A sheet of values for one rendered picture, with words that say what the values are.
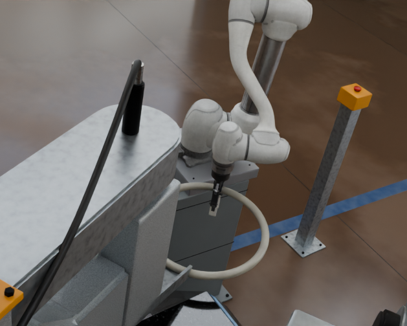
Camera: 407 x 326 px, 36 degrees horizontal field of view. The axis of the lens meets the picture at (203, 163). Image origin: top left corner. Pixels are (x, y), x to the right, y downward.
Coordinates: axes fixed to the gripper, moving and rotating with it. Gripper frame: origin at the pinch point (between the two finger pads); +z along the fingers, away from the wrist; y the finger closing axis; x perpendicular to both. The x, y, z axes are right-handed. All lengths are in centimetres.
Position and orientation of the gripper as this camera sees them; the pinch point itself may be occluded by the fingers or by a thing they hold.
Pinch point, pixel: (214, 206)
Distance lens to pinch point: 264.1
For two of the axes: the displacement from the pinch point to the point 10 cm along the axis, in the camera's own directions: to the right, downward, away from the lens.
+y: -2.3, 6.0, -7.7
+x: 9.6, 2.4, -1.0
